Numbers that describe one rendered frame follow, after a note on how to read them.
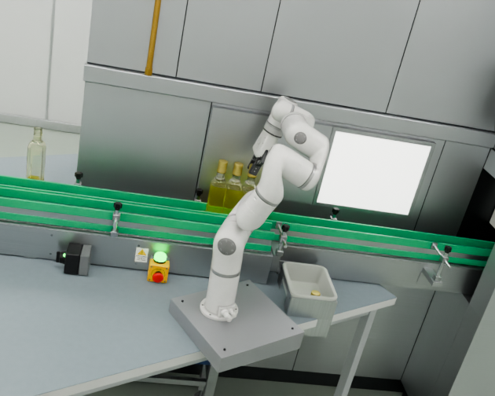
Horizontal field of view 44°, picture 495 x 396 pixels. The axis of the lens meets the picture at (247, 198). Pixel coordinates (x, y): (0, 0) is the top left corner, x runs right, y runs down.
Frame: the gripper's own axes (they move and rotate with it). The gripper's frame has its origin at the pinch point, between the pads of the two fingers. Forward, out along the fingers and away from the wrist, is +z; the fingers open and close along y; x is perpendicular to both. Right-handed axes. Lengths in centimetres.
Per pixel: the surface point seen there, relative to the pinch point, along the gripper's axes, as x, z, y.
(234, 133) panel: -9.5, -5.7, -12.0
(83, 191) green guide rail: -53, 36, -4
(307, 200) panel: 30.3, 8.0, -11.5
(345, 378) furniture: 75, 66, 14
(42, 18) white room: -118, 56, -312
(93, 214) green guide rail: -47, 34, 13
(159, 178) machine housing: -27.2, 24.4, -15.4
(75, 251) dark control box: -49, 46, 21
